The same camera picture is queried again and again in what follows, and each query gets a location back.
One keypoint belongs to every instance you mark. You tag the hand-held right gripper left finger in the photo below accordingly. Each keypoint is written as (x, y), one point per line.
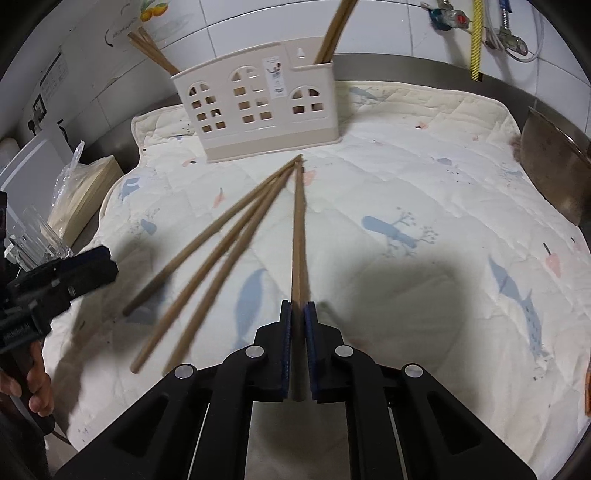
(285, 350)

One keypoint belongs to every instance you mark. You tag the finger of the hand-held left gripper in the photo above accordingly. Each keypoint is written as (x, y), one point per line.
(90, 272)

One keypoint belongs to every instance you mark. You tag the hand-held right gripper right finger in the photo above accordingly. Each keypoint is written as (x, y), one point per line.
(310, 350)

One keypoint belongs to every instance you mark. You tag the brown wooden chopstick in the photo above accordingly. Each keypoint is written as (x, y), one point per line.
(344, 27)
(207, 237)
(159, 50)
(147, 50)
(227, 277)
(206, 277)
(330, 30)
(298, 240)

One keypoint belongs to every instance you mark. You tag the beige plastic utensil holder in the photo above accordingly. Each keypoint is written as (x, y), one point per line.
(258, 134)

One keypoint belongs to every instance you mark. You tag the person's left hand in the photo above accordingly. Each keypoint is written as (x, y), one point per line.
(40, 387)

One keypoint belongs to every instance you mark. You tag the clear glass mug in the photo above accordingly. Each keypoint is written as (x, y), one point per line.
(39, 235)

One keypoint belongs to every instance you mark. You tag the beige paper pack plastic wrap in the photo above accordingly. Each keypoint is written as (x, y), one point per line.
(87, 189)

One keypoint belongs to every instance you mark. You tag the white roll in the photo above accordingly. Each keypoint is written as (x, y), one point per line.
(9, 154)

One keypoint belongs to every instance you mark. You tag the cream printed quilted mat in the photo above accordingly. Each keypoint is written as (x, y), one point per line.
(415, 184)

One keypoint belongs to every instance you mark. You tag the stainless steel pot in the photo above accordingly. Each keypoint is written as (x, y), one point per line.
(554, 170)

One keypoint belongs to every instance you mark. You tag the black wall socket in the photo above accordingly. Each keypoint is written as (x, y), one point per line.
(37, 114)

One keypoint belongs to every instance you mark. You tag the white wall label sheet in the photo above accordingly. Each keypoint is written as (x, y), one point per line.
(54, 69)

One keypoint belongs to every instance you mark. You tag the metal wall valve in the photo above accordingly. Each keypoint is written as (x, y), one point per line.
(508, 42)
(448, 18)

